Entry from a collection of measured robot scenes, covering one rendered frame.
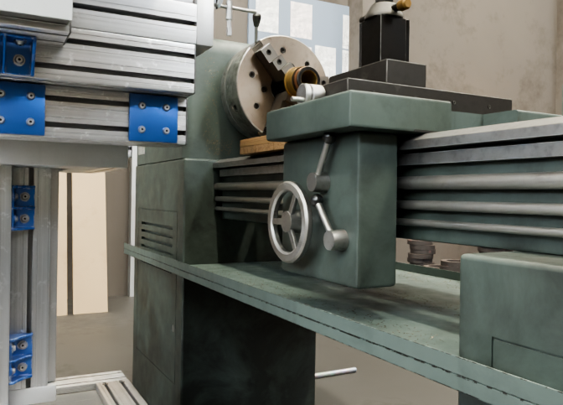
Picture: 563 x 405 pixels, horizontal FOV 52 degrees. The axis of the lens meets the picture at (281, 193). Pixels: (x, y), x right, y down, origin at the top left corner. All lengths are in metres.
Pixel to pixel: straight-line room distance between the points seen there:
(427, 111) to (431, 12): 5.05
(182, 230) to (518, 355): 1.21
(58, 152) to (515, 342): 0.83
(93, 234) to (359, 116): 3.11
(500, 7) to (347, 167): 5.83
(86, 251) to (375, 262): 3.04
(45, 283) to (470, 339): 0.83
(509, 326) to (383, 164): 0.36
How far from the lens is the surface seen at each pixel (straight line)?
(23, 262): 1.26
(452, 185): 0.94
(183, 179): 1.78
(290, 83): 1.65
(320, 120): 1.00
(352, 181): 0.98
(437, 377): 0.79
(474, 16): 6.45
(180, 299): 1.81
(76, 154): 1.15
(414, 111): 1.01
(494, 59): 6.55
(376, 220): 0.99
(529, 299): 0.75
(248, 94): 1.71
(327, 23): 5.26
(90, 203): 3.93
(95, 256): 3.89
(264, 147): 1.45
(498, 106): 1.32
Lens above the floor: 0.75
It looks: level
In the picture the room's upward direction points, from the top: 1 degrees clockwise
